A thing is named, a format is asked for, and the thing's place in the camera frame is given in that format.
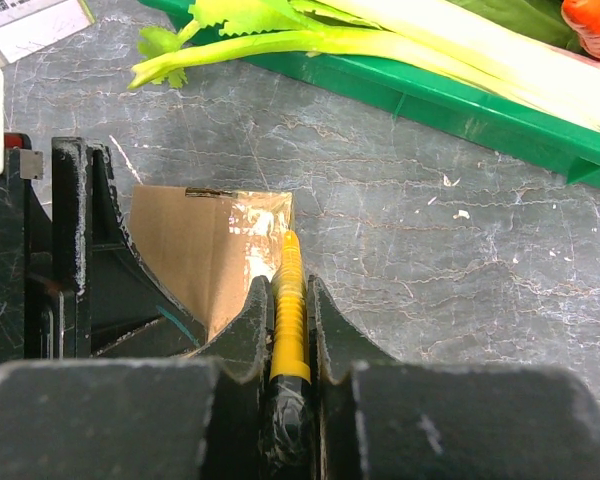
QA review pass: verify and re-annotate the green celery stalk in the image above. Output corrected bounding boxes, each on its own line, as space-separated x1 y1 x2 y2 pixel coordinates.
129 1 600 133

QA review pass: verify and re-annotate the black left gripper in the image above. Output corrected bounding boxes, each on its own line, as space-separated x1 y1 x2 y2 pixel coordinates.
0 137 207 365

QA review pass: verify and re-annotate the brown cardboard express box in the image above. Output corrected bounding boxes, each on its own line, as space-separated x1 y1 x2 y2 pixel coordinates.
129 185 294 340

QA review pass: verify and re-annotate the green plastic tray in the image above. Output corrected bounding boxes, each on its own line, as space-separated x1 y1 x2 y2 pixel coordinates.
157 1 600 188

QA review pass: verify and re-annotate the yellow utility knife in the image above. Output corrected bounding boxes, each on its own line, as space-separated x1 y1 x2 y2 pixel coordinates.
261 230 313 479

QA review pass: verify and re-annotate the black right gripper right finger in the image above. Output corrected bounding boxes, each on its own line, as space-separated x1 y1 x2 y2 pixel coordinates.
307 275 397 384

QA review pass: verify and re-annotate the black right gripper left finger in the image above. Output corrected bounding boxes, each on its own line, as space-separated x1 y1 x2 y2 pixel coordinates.
192 276 272 385

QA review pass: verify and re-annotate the green leafy vegetable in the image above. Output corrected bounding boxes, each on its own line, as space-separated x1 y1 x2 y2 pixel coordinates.
451 0 583 53

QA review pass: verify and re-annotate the red orange pepper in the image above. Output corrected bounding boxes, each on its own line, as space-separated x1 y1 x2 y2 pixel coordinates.
561 0 600 60

